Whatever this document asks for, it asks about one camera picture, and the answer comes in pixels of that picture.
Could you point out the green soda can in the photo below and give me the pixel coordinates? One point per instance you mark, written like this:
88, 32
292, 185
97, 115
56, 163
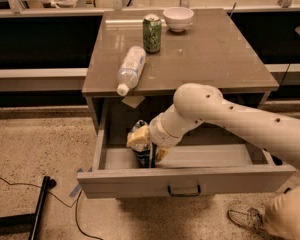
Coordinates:
152, 27

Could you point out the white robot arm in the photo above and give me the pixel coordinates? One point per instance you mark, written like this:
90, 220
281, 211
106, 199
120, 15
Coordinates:
195, 104

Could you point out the paper label under counter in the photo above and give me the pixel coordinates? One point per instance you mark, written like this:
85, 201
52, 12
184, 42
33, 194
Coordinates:
133, 101

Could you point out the white sneaker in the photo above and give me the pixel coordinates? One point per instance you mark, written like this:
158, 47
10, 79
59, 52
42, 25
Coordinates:
246, 217

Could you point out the black drawer handle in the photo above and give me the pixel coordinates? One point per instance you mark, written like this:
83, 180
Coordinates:
184, 192

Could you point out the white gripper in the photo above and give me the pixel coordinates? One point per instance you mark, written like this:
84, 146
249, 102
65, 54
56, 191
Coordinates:
157, 133

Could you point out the open grey drawer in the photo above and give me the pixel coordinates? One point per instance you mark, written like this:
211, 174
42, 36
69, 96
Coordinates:
209, 156

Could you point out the grey cabinet with counter top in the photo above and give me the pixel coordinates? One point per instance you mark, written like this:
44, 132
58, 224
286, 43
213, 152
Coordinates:
212, 51

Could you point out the white ceramic bowl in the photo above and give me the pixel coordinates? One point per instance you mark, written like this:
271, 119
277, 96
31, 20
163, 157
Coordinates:
178, 19

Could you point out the blue floor tape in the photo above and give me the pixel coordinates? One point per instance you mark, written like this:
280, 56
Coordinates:
77, 188

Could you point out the beige trouser leg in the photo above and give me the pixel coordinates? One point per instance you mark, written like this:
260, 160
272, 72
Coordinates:
282, 215

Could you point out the blue chip bag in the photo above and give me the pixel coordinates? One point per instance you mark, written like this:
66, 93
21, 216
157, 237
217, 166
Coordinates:
144, 153

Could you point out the black metal stand leg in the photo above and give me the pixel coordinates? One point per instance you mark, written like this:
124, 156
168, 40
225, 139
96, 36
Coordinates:
28, 223

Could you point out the clear plastic water bottle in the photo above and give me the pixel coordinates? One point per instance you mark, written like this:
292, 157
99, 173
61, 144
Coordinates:
130, 70

